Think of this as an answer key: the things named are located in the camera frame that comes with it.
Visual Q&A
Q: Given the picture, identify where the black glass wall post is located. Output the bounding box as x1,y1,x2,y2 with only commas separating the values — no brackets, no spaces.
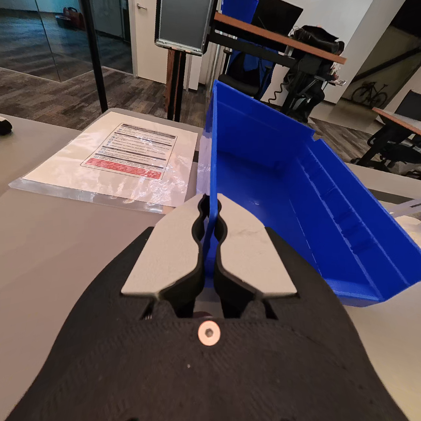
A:
80,0,110,114

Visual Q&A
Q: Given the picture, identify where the blue sheet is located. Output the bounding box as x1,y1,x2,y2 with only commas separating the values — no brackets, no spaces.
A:
222,0,260,15

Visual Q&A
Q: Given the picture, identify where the wooden pillar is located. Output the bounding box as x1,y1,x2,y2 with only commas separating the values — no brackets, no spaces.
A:
166,48,177,121

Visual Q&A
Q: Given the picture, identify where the blue plastic bin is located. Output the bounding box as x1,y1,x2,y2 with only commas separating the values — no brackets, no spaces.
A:
201,79,421,308

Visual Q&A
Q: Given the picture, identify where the black bag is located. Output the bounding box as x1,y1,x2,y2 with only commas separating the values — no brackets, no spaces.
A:
289,25,346,63

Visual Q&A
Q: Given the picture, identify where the grey desk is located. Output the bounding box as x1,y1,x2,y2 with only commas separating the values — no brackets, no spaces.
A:
0,108,421,421

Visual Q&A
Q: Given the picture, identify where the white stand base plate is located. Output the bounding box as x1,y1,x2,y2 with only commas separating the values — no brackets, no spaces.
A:
400,219,421,252

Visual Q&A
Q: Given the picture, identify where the laminated paper sheet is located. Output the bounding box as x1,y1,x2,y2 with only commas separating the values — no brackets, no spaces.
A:
8,111,199,215

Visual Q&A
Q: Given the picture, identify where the wooden-top office desk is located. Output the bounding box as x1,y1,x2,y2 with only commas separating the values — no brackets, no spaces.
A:
372,107,421,137
207,11,348,114

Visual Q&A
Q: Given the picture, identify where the white door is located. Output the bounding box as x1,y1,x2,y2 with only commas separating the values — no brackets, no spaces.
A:
128,0,159,84

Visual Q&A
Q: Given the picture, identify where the coiled black cable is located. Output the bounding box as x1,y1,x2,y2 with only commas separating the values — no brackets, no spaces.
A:
268,74,287,105

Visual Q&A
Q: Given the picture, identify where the bicycle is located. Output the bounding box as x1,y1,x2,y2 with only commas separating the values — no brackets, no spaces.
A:
351,80,389,106

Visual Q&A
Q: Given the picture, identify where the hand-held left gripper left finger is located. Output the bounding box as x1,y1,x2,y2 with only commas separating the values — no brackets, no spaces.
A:
120,194,207,319

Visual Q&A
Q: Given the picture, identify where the black office chair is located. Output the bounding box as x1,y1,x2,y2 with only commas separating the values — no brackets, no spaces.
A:
218,73,261,98
350,127,421,180

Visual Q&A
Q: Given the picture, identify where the black screen stand post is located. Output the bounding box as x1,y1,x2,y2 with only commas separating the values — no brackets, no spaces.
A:
175,49,189,123

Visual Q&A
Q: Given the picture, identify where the black monitor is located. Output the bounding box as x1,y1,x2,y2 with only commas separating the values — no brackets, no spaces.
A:
251,0,304,29

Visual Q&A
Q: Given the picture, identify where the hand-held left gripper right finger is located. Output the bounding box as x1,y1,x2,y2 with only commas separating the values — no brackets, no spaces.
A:
213,194,299,319

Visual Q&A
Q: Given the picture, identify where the metal framed grey screen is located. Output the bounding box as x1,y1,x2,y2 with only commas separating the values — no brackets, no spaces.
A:
154,0,215,57

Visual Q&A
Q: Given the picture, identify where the blue fabric cover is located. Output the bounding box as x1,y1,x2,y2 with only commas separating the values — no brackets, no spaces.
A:
227,46,275,101

